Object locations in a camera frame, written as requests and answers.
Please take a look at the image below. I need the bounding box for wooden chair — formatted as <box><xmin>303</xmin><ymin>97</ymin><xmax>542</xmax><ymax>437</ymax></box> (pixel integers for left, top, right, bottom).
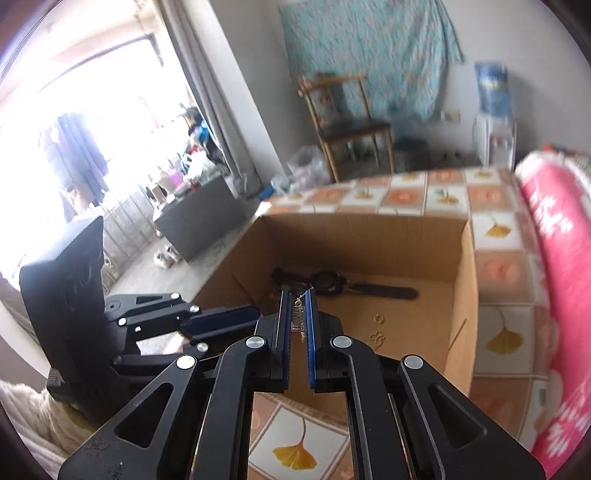
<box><xmin>298</xmin><ymin>74</ymin><xmax>395</xmax><ymax>183</ymax></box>

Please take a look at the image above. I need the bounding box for pink floral blanket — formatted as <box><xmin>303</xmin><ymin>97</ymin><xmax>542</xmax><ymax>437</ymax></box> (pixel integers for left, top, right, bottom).
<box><xmin>515</xmin><ymin>152</ymin><xmax>591</xmax><ymax>476</ymax></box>

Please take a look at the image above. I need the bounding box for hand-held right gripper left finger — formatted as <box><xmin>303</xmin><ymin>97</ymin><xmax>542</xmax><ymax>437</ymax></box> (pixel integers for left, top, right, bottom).
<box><xmin>58</xmin><ymin>287</ymin><xmax>293</xmax><ymax>480</ymax></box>

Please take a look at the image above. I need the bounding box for teal floral hanging cloth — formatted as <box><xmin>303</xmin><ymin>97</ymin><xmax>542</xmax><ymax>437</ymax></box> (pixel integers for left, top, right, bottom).
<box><xmin>278</xmin><ymin>0</ymin><xmax>464</xmax><ymax>121</ymax></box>

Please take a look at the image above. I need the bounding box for metal railing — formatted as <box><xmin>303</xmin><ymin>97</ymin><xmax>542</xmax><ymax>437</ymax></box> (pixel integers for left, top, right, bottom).
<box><xmin>99</xmin><ymin>185</ymin><xmax>162</xmax><ymax>282</ymax></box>

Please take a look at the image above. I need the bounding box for grey curtain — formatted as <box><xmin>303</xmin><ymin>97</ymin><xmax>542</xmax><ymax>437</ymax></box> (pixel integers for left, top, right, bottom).
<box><xmin>157</xmin><ymin>0</ymin><xmax>259</xmax><ymax>199</ymax></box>

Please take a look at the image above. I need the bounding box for hanging dark garment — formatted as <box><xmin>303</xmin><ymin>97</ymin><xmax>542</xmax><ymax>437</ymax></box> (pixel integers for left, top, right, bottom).
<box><xmin>39</xmin><ymin>111</ymin><xmax>112</xmax><ymax>222</ymax></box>

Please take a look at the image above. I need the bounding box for white fluffy blanket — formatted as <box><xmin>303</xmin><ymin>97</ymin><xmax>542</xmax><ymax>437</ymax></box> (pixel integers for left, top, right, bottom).
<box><xmin>0</xmin><ymin>378</ymin><xmax>98</xmax><ymax>480</ymax></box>

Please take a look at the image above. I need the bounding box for purple black smartwatch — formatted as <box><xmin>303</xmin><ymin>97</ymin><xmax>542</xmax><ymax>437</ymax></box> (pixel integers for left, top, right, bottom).
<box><xmin>270</xmin><ymin>268</ymin><xmax>420</xmax><ymax>302</ymax></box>

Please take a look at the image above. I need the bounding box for tile pattern table cover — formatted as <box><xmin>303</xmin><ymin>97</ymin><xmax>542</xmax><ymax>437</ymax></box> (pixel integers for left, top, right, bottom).
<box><xmin>247</xmin><ymin>167</ymin><xmax>550</xmax><ymax>480</ymax></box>

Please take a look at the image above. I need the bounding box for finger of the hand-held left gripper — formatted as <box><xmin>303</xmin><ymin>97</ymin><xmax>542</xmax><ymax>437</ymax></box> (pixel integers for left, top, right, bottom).
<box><xmin>105</xmin><ymin>292</ymin><xmax>260</xmax><ymax>342</ymax></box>
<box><xmin>113</xmin><ymin>340</ymin><xmax>222</xmax><ymax>370</ymax></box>

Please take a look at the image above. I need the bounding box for white plastic bag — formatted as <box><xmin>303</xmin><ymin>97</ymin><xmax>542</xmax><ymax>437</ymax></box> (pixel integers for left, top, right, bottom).
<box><xmin>286</xmin><ymin>145</ymin><xmax>333</xmax><ymax>190</ymax></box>

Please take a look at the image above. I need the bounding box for white water dispenser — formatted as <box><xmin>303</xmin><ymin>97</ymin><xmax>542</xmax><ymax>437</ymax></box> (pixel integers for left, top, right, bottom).
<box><xmin>475</xmin><ymin>113</ymin><xmax>517</xmax><ymax>169</ymax></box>

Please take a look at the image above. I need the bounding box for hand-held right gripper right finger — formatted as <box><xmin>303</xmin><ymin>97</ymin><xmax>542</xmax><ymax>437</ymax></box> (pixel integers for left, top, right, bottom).
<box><xmin>305</xmin><ymin>287</ymin><xmax>546</xmax><ymax>480</ymax></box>

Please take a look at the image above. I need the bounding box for blue water bottle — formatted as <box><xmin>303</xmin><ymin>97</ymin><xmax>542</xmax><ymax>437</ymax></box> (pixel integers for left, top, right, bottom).
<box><xmin>475</xmin><ymin>61</ymin><xmax>514</xmax><ymax>116</ymax></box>

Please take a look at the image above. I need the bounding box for silver rhinestone charm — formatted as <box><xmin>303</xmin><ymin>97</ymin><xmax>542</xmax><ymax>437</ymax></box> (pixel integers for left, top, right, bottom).
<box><xmin>290</xmin><ymin>295</ymin><xmax>309</xmax><ymax>340</ymax></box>

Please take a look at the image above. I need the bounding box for brown cardboard box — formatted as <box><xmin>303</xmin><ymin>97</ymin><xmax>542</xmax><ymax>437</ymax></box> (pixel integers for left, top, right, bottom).
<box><xmin>191</xmin><ymin>213</ymin><xmax>479</xmax><ymax>402</ymax></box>

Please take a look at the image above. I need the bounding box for pile of clothes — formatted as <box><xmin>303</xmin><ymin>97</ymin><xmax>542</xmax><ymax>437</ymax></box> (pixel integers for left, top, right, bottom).
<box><xmin>171</xmin><ymin>104</ymin><xmax>227</xmax><ymax>195</ymax></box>

